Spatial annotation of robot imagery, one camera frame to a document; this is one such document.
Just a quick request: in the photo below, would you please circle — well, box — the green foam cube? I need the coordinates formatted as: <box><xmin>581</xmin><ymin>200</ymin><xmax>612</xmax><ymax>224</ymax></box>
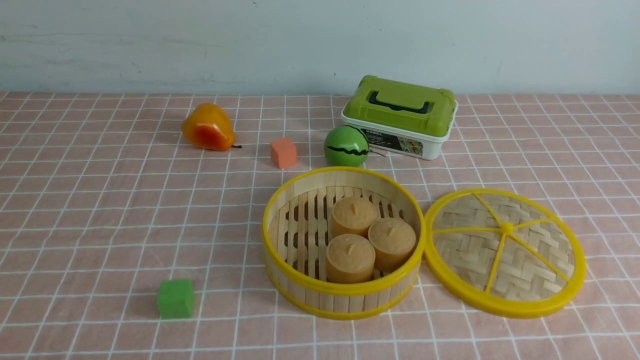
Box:
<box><xmin>156</xmin><ymin>278</ymin><xmax>195</xmax><ymax>321</ymax></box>

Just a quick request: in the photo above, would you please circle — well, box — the green lidded white storage box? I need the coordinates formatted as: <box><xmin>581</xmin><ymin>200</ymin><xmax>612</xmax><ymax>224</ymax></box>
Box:
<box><xmin>341</xmin><ymin>75</ymin><xmax>458</xmax><ymax>161</ymax></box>

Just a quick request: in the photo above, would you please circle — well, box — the back tan toy bun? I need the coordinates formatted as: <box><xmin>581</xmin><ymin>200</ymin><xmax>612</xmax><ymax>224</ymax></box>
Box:
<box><xmin>330</xmin><ymin>196</ymin><xmax>379</xmax><ymax>238</ymax></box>

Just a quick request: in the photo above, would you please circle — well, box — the yellow woven bamboo steamer lid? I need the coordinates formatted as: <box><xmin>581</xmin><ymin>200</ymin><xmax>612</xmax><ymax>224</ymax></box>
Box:
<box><xmin>423</xmin><ymin>187</ymin><xmax>586</xmax><ymax>319</ymax></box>

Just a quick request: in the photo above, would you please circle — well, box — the tan toy bun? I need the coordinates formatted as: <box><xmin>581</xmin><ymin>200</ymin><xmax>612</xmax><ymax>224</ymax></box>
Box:
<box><xmin>326</xmin><ymin>234</ymin><xmax>376</xmax><ymax>284</ymax></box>
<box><xmin>330</xmin><ymin>196</ymin><xmax>379</xmax><ymax>238</ymax></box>
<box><xmin>367</xmin><ymin>218</ymin><xmax>417</xmax><ymax>273</ymax></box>

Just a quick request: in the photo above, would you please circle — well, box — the front tan toy bun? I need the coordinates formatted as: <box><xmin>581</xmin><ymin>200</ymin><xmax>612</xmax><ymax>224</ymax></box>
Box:
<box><xmin>326</xmin><ymin>234</ymin><xmax>376</xmax><ymax>284</ymax></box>

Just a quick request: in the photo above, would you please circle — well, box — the green toy watermelon ball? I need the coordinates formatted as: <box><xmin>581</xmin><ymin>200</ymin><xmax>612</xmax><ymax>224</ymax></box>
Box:
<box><xmin>324</xmin><ymin>125</ymin><xmax>386</xmax><ymax>167</ymax></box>

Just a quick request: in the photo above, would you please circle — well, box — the orange yellow toy pear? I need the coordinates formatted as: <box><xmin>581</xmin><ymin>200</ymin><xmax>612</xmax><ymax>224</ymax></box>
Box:
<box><xmin>181</xmin><ymin>102</ymin><xmax>243</xmax><ymax>152</ymax></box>

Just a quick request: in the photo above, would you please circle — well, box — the right tan toy bun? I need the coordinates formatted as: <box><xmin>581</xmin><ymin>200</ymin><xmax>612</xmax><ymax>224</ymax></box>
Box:
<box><xmin>367</xmin><ymin>218</ymin><xmax>417</xmax><ymax>273</ymax></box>

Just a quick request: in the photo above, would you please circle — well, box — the orange foam cube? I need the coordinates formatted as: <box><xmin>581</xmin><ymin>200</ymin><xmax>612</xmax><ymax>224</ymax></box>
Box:
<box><xmin>270</xmin><ymin>137</ymin><xmax>298</xmax><ymax>169</ymax></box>

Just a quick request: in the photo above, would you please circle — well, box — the yellow bamboo steamer basket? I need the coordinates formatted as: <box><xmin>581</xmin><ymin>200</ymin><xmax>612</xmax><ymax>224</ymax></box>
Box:
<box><xmin>262</xmin><ymin>166</ymin><xmax>426</xmax><ymax>321</ymax></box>

